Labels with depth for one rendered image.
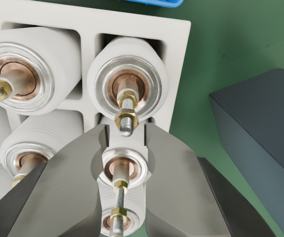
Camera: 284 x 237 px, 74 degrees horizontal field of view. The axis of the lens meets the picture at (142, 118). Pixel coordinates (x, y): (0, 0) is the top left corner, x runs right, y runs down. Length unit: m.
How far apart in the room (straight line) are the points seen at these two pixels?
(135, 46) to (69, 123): 0.16
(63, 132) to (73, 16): 0.15
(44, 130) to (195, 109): 0.38
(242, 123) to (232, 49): 0.20
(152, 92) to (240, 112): 0.25
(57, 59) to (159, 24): 0.14
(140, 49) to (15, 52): 0.12
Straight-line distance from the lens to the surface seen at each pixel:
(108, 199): 0.34
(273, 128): 0.38
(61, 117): 0.32
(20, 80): 0.23
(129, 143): 0.25
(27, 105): 0.25
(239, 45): 0.52
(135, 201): 0.35
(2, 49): 0.24
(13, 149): 0.29
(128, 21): 0.28
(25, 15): 0.31
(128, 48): 0.21
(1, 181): 0.43
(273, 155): 0.33
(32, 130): 0.29
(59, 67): 0.23
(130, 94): 0.18
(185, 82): 0.50
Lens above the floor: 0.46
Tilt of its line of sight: 62 degrees down
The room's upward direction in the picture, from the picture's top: 174 degrees clockwise
